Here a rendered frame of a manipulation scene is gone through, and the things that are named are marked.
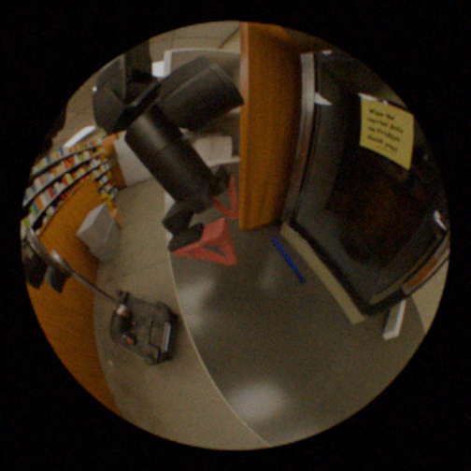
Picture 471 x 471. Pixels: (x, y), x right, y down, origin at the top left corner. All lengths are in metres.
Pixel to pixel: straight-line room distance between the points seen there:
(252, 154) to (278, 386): 0.43
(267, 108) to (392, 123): 0.21
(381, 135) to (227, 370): 0.40
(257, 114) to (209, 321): 0.38
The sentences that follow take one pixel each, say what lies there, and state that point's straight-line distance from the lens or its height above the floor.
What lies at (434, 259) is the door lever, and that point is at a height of 1.17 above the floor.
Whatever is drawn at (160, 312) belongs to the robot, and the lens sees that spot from 1.11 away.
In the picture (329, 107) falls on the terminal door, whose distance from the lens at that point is 0.25.
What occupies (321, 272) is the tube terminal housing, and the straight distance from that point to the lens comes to 0.32.
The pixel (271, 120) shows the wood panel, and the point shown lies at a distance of 0.29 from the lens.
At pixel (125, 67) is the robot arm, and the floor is 1.30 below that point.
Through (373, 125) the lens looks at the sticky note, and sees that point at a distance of 0.22.
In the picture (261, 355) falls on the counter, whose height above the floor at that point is 0.94.
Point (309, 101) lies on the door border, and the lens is 0.27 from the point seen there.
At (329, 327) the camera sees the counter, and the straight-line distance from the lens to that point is 0.32.
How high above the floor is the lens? 1.19
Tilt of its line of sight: 46 degrees down
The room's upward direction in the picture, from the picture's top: straight up
